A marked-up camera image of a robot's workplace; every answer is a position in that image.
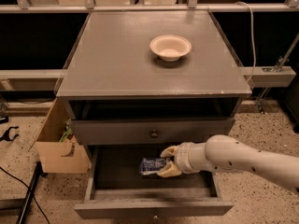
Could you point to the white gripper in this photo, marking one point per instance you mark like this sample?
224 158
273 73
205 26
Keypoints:
183 158

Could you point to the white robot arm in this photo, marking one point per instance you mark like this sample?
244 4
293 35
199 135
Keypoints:
221 153

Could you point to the round drawer knob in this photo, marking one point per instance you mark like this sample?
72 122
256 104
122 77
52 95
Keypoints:
154 134

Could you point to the closed grey top drawer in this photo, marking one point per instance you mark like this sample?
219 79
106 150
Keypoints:
137 131

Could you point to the open grey middle drawer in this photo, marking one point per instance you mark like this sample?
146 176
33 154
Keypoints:
116 189

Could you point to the grey wooden drawer cabinet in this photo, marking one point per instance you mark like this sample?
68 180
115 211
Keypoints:
113 73

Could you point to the green item in box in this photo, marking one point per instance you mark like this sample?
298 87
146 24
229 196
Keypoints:
67 133

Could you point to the white paper bowl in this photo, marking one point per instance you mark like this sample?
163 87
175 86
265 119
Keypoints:
170 48

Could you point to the cardboard box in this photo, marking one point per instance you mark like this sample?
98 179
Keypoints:
55 156

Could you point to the black metal floor bar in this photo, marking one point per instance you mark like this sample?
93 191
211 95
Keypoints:
29 194

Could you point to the black clamp tool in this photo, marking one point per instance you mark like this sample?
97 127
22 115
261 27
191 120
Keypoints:
10 134

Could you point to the aluminium frame rail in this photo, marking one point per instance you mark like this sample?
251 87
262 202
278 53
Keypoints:
93 7

